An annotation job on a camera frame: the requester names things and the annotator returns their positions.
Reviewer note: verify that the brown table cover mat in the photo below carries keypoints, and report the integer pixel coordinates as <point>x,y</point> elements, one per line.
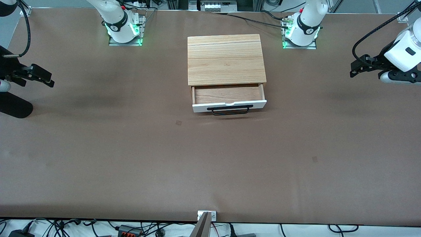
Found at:
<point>210,158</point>

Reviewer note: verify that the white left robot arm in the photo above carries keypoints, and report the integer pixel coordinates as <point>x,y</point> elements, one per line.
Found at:
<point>306,26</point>

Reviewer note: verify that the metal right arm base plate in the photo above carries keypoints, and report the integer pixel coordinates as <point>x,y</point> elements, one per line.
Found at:
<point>126,43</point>

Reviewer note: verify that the light wooden drawer cabinet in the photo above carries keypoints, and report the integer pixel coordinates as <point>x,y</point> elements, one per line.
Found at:
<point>225,59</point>

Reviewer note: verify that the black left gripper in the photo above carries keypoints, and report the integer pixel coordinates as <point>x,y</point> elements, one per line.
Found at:
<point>377,62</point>

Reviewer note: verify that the white-fronted wooden drawer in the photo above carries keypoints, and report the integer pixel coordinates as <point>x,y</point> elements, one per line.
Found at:
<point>227,93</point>

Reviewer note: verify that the grey camera mount bar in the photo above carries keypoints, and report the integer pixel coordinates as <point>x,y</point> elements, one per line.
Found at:
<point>201,228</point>

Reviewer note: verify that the aluminium corner post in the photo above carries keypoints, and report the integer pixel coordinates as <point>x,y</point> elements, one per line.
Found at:
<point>402,17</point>
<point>27,11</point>

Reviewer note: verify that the small metal edge bracket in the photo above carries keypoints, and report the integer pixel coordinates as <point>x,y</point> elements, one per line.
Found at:
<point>213,216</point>

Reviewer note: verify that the white power strip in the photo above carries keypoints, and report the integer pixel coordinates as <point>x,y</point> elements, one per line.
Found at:
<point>213,6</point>

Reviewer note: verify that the black rounded object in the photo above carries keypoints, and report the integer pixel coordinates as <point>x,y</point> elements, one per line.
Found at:
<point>16,108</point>

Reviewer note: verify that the black plug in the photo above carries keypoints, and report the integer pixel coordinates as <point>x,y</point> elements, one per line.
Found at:
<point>232,232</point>

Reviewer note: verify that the black box orange connectors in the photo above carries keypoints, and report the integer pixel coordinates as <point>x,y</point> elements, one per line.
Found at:
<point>126,230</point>

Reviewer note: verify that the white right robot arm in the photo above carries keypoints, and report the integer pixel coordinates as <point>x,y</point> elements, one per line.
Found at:
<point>118,23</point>

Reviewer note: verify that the black power adapter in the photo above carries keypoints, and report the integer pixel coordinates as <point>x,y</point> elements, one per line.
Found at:
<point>19,234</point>

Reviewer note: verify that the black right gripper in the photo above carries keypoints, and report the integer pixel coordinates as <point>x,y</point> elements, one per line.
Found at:
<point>7,64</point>

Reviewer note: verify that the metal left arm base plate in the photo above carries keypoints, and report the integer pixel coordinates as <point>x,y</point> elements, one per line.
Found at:
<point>310,47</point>

